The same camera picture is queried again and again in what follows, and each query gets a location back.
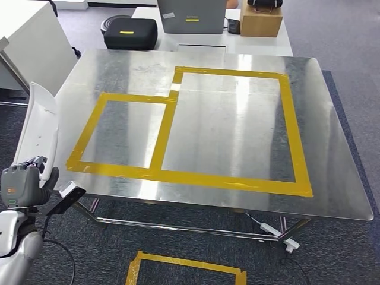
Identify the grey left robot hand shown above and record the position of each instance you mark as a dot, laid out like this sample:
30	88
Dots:
20	187

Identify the white curved plastic part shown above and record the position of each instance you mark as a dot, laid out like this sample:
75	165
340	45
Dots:
38	126

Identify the steel workbench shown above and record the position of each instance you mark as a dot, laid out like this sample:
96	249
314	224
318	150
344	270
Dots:
326	137

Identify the table with white panel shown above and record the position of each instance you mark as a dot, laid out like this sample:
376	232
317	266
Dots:
35	47

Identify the black round stool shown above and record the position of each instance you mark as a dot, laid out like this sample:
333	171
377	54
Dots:
104	23

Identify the black chair back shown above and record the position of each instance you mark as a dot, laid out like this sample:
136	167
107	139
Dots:
130	35

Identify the grey laptop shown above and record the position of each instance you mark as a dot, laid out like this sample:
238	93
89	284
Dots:
193	17

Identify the dark phone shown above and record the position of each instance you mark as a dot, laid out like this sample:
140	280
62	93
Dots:
234	26

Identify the white power strip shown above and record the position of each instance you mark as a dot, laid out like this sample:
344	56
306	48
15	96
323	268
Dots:
268	228

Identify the person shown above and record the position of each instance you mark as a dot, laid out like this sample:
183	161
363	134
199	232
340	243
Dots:
233	4

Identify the cardboard box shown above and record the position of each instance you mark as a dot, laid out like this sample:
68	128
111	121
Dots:
261	23

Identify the black device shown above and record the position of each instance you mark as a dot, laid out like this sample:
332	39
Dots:
264	3

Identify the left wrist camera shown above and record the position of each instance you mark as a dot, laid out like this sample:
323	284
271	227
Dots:
72	192

